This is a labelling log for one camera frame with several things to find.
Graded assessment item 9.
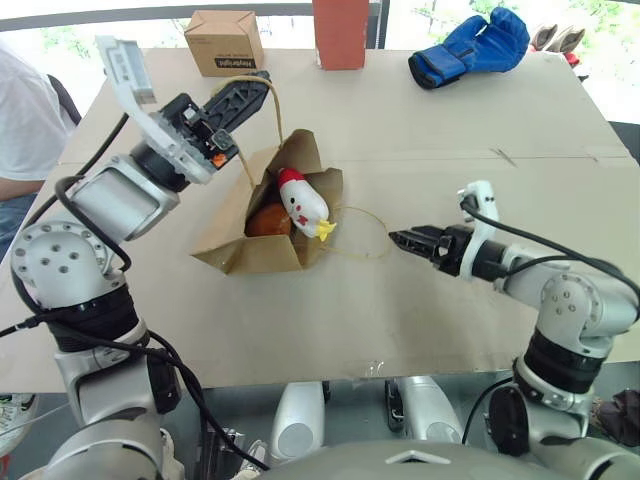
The silver left robot leg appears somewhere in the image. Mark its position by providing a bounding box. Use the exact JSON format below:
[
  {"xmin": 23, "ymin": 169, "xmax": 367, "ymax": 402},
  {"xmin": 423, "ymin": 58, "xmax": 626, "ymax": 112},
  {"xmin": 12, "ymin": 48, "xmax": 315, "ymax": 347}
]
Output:
[{"xmin": 269, "ymin": 381, "xmax": 327, "ymax": 465}]

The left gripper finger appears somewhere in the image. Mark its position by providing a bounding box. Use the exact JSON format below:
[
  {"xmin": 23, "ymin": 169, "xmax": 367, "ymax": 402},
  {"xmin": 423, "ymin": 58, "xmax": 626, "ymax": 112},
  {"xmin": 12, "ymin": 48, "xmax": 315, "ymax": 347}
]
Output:
[
  {"xmin": 209, "ymin": 71, "xmax": 273, "ymax": 112},
  {"xmin": 202, "ymin": 94, "xmax": 267, "ymax": 137}
]

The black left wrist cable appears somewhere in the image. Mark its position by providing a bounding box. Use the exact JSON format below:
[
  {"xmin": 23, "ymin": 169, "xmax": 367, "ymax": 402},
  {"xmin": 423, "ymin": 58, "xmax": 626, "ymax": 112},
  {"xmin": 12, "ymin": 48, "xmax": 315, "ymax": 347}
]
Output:
[{"xmin": 53, "ymin": 112, "xmax": 134, "ymax": 274}]

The silver right robot leg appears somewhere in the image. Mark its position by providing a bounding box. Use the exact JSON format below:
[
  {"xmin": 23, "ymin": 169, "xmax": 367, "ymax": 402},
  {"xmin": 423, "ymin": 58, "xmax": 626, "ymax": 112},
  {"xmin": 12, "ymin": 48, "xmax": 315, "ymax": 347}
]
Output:
[{"xmin": 383, "ymin": 374, "xmax": 465, "ymax": 457}]

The black right shoulder cable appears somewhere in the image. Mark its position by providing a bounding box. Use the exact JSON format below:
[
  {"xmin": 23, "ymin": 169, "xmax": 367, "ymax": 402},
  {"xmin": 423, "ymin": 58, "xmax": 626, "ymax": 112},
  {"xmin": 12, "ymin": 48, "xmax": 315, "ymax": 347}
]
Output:
[{"xmin": 461, "ymin": 373, "xmax": 524, "ymax": 449}]

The orange plush toy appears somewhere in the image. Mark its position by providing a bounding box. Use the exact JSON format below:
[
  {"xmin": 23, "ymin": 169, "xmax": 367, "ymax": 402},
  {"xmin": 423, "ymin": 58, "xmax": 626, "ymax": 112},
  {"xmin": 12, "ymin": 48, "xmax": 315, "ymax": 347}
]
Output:
[{"xmin": 245, "ymin": 202, "xmax": 294, "ymax": 238}]

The silver robot leg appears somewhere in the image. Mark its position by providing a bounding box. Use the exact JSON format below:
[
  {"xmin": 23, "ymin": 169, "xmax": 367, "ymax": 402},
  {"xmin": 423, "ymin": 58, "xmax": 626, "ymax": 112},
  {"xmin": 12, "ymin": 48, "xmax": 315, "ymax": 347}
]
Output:
[
  {"xmin": 269, "ymin": 381, "xmax": 327, "ymax": 465},
  {"xmin": 383, "ymin": 374, "xmax": 465, "ymax": 457}
]

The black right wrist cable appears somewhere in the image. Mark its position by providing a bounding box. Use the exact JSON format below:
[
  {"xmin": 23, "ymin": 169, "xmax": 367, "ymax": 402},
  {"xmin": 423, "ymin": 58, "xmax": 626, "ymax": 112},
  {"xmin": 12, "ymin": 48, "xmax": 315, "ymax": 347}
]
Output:
[{"xmin": 462, "ymin": 196, "xmax": 640, "ymax": 301}]

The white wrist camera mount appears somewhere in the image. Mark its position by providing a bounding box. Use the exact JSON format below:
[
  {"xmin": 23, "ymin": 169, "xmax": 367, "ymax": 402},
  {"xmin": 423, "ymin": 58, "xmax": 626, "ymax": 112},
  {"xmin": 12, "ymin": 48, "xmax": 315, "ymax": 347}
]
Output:
[
  {"xmin": 453, "ymin": 180, "xmax": 502, "ymax": 279},
  {"xmin": 93, "ymin": 33, "xmax": 222, "ymax": 187}
]

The dark bundle on floor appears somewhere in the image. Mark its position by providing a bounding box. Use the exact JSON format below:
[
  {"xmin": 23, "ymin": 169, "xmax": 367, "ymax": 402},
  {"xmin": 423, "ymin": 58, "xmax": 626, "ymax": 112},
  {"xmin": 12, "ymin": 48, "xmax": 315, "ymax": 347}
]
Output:
[{"xmin": 593, "ymin": 386, "xmax": 640, "ymax": 445}]

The grey robot torso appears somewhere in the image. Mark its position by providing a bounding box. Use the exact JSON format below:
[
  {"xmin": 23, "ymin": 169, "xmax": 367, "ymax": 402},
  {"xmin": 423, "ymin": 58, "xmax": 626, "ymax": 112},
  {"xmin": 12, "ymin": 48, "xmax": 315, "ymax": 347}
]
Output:
[{"xmin": 267, "ymin": 438, "xmax": 606, "ymax": 480}]

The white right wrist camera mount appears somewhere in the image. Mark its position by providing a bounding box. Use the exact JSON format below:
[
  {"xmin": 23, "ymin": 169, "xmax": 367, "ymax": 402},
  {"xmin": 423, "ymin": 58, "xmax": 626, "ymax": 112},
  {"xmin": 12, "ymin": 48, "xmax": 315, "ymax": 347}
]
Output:
[{"xmin": 453, "ymin": 180, "xmax": 502, "ymax": 279}]

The white chicken plush toy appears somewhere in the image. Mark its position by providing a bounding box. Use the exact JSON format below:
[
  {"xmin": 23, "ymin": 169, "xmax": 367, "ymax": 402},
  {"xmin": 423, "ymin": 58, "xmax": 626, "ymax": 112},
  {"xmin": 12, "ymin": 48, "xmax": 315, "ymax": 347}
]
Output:
[{"xmin": 276, "ymin": 167, "xmax": 337, "ymax": 244}]

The black chair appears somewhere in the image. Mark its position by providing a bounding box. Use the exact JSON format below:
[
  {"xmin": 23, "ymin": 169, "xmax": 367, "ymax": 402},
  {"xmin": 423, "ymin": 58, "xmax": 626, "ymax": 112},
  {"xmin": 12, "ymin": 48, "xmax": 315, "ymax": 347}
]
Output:
[{"xmin": 46, "ymin": 73, "xmax": 84, "ymax": 127}]

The small brown cardboard box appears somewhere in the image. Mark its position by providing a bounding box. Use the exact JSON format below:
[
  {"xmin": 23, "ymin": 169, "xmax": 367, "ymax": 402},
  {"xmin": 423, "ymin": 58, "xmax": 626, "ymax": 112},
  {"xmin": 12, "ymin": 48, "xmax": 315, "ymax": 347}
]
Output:
[{"xmin": 183, "ymin": 9, "xmax": 266, "ymax": 78}]

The black shoulder cable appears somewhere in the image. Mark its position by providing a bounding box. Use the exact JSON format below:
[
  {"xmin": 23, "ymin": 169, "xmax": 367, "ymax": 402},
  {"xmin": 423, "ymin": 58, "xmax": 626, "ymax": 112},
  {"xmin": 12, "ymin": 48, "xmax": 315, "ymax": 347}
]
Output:
[
  {"xmin": 0, "ymin": 313, "xmax": 272, "ymax": 472},
  {"xmin": 461, "ymin": 373, "xmax": 524, "ymax": 449}
]

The black left shoulder cable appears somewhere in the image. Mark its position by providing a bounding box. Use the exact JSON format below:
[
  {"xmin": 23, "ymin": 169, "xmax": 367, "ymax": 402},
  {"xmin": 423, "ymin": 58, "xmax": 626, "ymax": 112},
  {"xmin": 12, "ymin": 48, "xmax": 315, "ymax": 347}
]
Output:
[{"xmin": 0, "ymin": 313, "xmax": 272, "ymax": 472}]

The brown paper bag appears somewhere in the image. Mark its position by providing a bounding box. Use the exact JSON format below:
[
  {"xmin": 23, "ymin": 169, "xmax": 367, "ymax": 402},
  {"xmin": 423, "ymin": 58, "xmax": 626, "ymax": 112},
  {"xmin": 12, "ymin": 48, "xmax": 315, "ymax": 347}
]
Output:
[{"xmin": 191, "ymin": 74, "xmax": 392, "ymax": 277}]

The brown shoe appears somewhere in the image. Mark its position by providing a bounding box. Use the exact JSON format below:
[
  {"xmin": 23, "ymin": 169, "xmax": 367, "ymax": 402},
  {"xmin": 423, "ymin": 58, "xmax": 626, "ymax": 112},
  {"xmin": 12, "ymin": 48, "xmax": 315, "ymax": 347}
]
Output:
[
  {"xmin": 547, "ymin": 26, "xmax": 587, "ymax": 54},
  {"xmin": 531, "ymin": 23, "xmax": 559, "ymax": 52}
]

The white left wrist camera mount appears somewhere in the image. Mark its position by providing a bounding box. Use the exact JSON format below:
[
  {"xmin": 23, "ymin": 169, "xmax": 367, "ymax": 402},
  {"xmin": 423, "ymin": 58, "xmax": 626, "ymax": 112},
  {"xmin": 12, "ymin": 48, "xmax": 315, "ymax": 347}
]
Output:
[{"xmin": 93, "ymin": 33, "xmax": 222, "ymax": 187}]

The blue boxing glove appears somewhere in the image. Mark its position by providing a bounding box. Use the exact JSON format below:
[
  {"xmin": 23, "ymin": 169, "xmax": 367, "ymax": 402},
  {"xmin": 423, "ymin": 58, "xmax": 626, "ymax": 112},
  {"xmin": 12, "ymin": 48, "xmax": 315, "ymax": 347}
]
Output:
[{"xmin": 407, "ymin": 6, "xmax": 531, "ymax": 92}]

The brown cardboard table cover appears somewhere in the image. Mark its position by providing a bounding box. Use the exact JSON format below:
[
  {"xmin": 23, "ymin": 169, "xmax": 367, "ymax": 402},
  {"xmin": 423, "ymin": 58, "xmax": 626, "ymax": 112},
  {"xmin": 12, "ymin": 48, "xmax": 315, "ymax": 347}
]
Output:
[{"xmin": 0, "ymin": 46, "xmax": 640, "ymax": 395}]

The tall red-brown box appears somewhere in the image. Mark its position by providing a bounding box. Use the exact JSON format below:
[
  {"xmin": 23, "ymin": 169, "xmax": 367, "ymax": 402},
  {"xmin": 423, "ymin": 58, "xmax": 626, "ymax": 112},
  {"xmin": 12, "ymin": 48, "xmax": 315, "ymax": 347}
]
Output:
[{"xmin": 311, "ymin": 0, "xmax": 369, "ymax": 72}]

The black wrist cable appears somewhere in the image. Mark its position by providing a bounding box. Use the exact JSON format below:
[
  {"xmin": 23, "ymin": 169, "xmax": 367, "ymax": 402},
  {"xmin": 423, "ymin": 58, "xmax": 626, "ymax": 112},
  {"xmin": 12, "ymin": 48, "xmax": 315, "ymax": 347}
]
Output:
[
  {"xmin": 462, "ymin": 196, "xmax": 640, "ymax": 301},
  {"xmin": 53, "ymin": 112, "xmax": 134, "ymax": 274}
]

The person in white shirt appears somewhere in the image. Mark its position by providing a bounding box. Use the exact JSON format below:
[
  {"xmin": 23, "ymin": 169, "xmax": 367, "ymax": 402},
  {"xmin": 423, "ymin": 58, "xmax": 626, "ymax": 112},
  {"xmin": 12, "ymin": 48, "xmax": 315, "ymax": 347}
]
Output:
[{"xmin": 0, "ymin": 37, "xmax": 77, "ymax": 257}]

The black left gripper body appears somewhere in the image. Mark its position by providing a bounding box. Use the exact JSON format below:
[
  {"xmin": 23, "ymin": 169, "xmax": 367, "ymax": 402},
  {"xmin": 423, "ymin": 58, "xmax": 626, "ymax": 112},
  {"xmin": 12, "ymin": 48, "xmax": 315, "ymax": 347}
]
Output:
[{"xmin": 160, "ymin": 92, "xmax": 239, "ymax": 170}]

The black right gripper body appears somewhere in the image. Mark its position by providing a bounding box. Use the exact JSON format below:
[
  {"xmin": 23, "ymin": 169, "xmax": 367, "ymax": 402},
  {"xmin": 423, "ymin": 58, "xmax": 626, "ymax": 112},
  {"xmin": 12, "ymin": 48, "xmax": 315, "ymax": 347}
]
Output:
[{"xmin": 433, "ymin": 224, "xmax": 476, "ymax": 279}]

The white green sneaker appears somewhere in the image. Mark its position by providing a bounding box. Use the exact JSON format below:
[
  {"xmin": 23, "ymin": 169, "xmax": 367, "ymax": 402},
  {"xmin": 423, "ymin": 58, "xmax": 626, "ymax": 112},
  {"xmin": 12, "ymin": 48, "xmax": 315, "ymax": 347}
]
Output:
[{"xmin": 0, "ymin": 392, "xmax": 41, "ymax": 457}]

